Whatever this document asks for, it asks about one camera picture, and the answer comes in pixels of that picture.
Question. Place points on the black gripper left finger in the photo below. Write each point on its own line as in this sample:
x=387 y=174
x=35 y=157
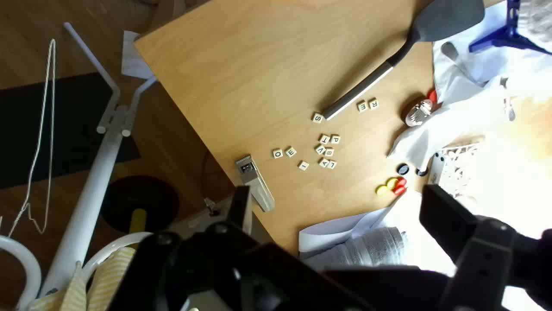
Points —
x=238 y=207

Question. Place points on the yellow game disc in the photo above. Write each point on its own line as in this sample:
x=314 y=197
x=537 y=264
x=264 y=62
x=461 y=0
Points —
x=383 y=188

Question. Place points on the small red and gray toy figure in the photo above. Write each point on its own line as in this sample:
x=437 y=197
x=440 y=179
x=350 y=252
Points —
x=418 y=110

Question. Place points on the white printed paper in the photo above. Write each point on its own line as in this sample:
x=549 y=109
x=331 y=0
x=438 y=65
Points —
x=373 y=247

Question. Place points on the small metal spoon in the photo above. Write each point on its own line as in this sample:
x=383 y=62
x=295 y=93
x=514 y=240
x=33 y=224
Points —
x=451 y=50

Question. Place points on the pale folded sheet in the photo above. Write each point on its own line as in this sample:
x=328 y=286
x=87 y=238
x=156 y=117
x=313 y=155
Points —
x=333 y=228

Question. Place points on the white coat rack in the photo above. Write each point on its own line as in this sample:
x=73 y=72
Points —
x=92 y=190

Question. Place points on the small white letter tile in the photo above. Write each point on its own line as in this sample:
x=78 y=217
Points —
x=318 y=117
x=325 y=138
x=330 y=152
x=304 y=166
x=361 y=105
x=325 y=162
x=319 y=148
x=331 y=164
x=373 y=103
x=290 y=150
x=335 y=138
x=276 y=152

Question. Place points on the pale yellow garment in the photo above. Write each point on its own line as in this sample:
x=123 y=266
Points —
x=106 y=281

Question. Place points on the yellow barrier post black base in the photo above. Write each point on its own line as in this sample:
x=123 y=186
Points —
x=123 y=198

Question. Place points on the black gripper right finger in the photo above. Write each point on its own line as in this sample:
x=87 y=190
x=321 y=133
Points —
x=445 y=221

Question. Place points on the dark floor mat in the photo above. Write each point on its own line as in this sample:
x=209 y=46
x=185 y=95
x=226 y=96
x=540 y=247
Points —
x=62 y=131

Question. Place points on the crumpled white cloth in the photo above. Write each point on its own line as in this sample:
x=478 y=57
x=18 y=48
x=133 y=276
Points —
x=459 y=117

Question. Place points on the red game disc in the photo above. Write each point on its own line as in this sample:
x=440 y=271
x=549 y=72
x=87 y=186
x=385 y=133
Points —
x=397 y=185

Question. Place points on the black game disc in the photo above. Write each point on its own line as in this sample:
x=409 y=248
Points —
x=423 y=171
x=404 y=169

